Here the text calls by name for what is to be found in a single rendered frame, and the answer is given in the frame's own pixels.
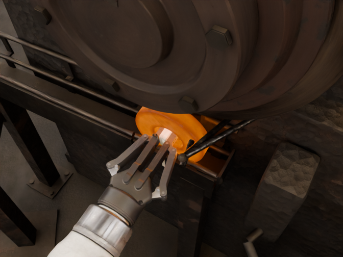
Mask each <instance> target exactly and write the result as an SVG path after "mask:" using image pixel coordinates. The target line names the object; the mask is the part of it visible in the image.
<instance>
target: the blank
mask: <svg viewBox="0 0 343 257"><path fill-rule="evenodd" d="M135 121H136V125H137V127H138V129H139V131H140V132H141V134H142V135H144V134H147V135H148V136H152V134H153V133H156V132H157V131H158V129H159V128H160V127H163V128H165V129H168V130H170V131H171V132H173V133H174V134H175V135H177V136H178V138H177V140H176V141H175V143H174V144H173V147H174V148H176V149H177V153H178V154H181V153H183V152H184V151H185V149H186V146H187V143H188V141H189V139H192V140H194V143H196V142H197V141H198V140H200V139H201V138H202V137H203V136H204V135H205V134H207V131H206V130H205V128H204V127H203V126H202V125H201V123H200V122H199V121H198V120H197V119H196V118H194V117H193V116H192V115H191V114H172V113H164V112H159V111H155V110H152V109H149V108H146V107H142V108H141V109H140V110H139V112H138V113H137V115H136V118H135ZM208 148H209V147H207V148H206V149H204V150H202V151H200V152H198V153H197V154H195V155H193V156H192V157H190V158H189V159H190V160H192V161H194V162H198V161H199V160H201V159H202V158H203V156H204V154H205V153H206V151H207V149H208Z"/></svg>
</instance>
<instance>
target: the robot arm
mask: <svg viewBox="0 0 343 257"><path fill-rule="evenodd" d="M177 138H178V136H177V135H175V134H174V133H173V132H171V131H170V130H168V129H166V128H163V127H160V128H159V129H158V131H157V132H156V133H153V134H152V136H148V135H147V134H144V135H142V136H141V137H140V138H139V139H138V140H137V141H135V142H134V143H133V144H132V145H131V146H130V147H129V148H128V149H127V150H125V151H124V152H123V153H122V154H121V155H120V156H119V157H118V158H116V159H114V160H112V161H110V162H108V163H107V164H106V166H107V169H108V171H109V173H111V176H112V177H111V178H110V184H109V186H108V187H107V188H106V189H105V191H104V192H103V194H102V195H101V197H100V198H99V199H98V201H97V205H96V204H91V205H90V206H89V207H88V208H87V210H86V211H85V212H84V214H83V215H82V217H81V218H80V219H79V221H78V222H77V224H75V225H74V227H73V229H72V231H71V232H70V233H69V234H68V235H67V236H66V237H65V238H64V239H63V240H62V241H61V242H59V243H58V244H57V245H56V246H55V248H54V249H53V250H52V251H51V252H50V254H49V255H48V256H47V257H119V256H120V253H121V252H122V250H123V248H124V247H125V245H126V243H127V242H128V240H129V238H130V237H131V235H132V229H131V228H130V226H132V225H134V223H135V221H136V220H137V218H138V217H139V215H140V213H141V212H142V210H143V209H144V207H145V206H146V205H147V204H149V203H150V202H151V201H152V200H155V199H161V200H162V201H166V200H167V190H166V189H167V186H168V183H169V180H170V177H171V174H172V171H173V168H174V165H175V161H176V158H177V149H176V148H174V147H173V144H174V143H175V141H176V140H177ZM159 143H160V145H162V146H161V148H160V149H159V151H158V152H157V154H156V155H155V157H154V158H153V160H152V161H151V163H150V164H149V166H148V167H147V168H146V169H145V170H144V172H143V173H142V169H143V168H144V166H145V165H146V163H147V162H148V160H149V159H150V157H151V156H152V154H153V153H154V151H155V150H156V148H157V147H158V145H159ZM142 150H143V151H142ZM141 151H142V153H141V154H140V156H139V157H138V159H137V160H136V161H135V162H134V163H133V164H132V166H131V167H130V168H129V169H127V170H124V171H122V172H120V170H121V169H122V168H123V167H125V166H126V165H127V164H128V163H129V162H130V161H131V160H132V159H133V158H134V157H136V156H137V155H138V154H139V153H140V152H141ZM168 154H169V155H168ZM167 155H168V158H167V161H166V164H165V167H164V170H163V174H162V177H161V180H160V185H159V187H157V188H156V189H155V191H154V192H153V193H152V183H151V181H152V179H153V177H154V175H155V174H156V172H157V170H158V169H159V167H160V166H161V164H162V163H163V161H164V160H165V158H166V157H167Z"/></svg>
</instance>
